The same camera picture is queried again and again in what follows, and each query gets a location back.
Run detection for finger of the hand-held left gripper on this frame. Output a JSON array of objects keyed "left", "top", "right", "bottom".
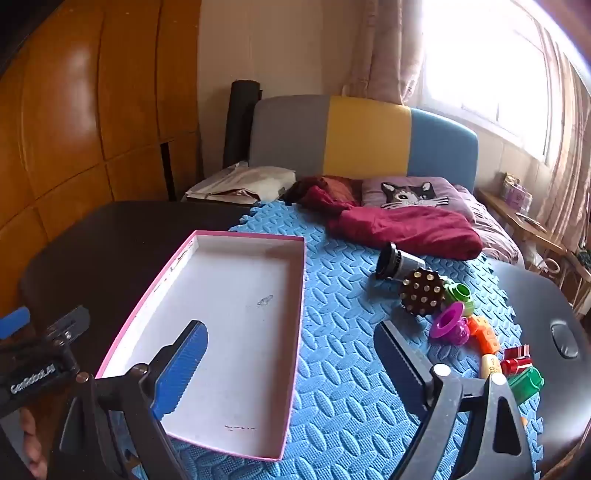
[
  {"left": 45, "top": 305, "right": 90, "bottom": 352},
  {"left": 0, "top": 307, "right": 31, "bottom": 342}
]

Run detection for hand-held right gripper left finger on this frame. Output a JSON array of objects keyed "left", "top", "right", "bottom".
[{"left": 60, "top": 319, "right": 208, "bottom": 480}]

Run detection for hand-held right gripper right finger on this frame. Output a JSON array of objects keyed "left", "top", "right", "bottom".
[{"left": 373, "top": 320, "right": 536, "bottom": 480}]

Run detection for purple funnel toy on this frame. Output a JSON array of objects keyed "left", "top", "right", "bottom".
[{"left": 429, "top": 302, "right": 472, "bottom": 347}]

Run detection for brown studded massage brush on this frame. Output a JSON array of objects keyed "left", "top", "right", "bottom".
[{"left": 399, "top": 267, "right": 445, "bottom": 318}]

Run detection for pink cardboard box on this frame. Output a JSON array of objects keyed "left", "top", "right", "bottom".
[{"left": 95, "top": 229, "right": 306, "bottom": 462}]

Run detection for orange toy blocks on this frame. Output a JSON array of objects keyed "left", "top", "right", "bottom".
[{"left": 466, "top": 315, "right": 502, "bottom": 355}]

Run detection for pale yellow oval toy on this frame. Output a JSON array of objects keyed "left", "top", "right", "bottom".
[{"left": 480, "top": 353, "right": 504, "bottom": 377}]

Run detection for green plug-in device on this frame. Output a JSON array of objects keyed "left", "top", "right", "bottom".
[{"left": 441, "top": 279, "right": 475, "bottom": 317}]

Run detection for red flashlight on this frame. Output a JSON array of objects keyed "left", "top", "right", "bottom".
[{"left": 501, "top": 357, "right": 534, "bottom": 377}]

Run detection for green plastic stand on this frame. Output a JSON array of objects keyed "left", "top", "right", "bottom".
[{"left": 508, "top": 367, "right": 544, "bottom": 398}]

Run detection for person's left hand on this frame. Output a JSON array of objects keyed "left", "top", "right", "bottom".
[{"left": 17, "top": 406, "right": 49, "bottom": 479}]

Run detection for blue foam mat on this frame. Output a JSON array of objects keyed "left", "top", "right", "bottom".
[{"left": 117, "top": 198, "right": 541, "bottom": 480}]

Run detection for red blanket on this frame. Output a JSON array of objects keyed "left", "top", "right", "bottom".
[{"left": 302, "top": 185, "right": 484, "bottom": 260}]

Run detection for pink bed sheet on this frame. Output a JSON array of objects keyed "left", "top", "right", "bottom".
[{"left": 455, "top": 185, "right": 525, "bottom": 266}]

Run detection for purple cat print pillow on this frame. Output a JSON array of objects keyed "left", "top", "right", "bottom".
[{"left": 361, "top": 176, "right": 472, "bottom": 217}]

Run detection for wooden side shelf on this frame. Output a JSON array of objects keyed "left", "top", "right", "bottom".
[{"left": 475, "top": 187, "right": 591, "bottom": 319}]

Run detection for beige bag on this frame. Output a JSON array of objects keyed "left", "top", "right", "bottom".
[{"left": 185, "top": 161, "right": 298, "bottom": 206}]

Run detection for purple box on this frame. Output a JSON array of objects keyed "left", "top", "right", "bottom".
[{"left": 503, "top": 173, "right": 534, "bottom": 213}]

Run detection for wooden wardrobe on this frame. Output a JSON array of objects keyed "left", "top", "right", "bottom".
[{"left": 0, "top": 0, "right": 201, "bottom": 259}]

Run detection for grey yellow blue headboard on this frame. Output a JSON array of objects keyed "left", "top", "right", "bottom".
[{"left": 249, "top": 95, "right": 478, "bottom": 192}]

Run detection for black rolled mat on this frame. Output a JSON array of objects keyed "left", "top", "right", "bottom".
[{"left": 223, "top": 80, "right": 263, "bottom": 169}]

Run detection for pink curtain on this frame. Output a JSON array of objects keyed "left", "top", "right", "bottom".
[
  {"left": 531, "top": 28, "right": 591, "bottom": 241},
  {"left": 346, "top": 0, "right": 426, "bottom": 107}
]

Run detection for window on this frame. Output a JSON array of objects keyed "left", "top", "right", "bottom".
[{"left": 416, "top": 0, "right": 555, "bottom": 162}]

